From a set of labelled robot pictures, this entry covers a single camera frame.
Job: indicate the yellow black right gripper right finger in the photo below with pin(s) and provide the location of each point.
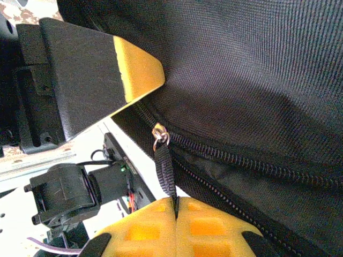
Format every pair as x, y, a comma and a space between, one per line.
209, 235

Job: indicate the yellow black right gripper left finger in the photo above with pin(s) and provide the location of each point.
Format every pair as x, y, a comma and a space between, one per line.
139, 235

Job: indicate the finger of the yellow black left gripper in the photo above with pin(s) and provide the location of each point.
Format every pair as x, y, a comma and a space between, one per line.
93, 80

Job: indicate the black backpack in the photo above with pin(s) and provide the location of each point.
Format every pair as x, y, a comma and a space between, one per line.
241, 80

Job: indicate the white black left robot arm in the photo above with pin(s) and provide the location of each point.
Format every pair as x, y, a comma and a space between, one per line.
67, 187

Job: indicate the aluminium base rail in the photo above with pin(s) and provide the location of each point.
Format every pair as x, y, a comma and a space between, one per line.
32, 166

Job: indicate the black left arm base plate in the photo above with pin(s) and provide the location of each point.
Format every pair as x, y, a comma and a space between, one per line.
118, 150

